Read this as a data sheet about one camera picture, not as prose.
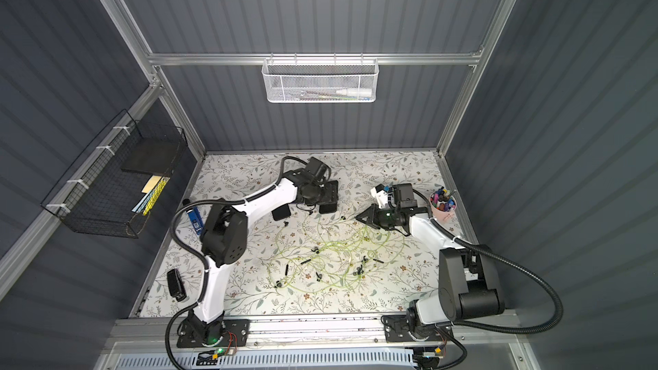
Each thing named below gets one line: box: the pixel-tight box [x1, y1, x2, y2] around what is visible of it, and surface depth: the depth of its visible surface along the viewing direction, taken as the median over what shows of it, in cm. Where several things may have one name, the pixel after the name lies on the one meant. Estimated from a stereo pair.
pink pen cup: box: [429, 190, 458, 223], surface depth 89 cm
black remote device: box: [167, 268, 188, 303], surface depth 82 cm
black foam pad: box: [120, 137, 180, 176], surface depth 82 cm
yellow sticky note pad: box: [141, 174, 162, 194], surface depth 77 cm
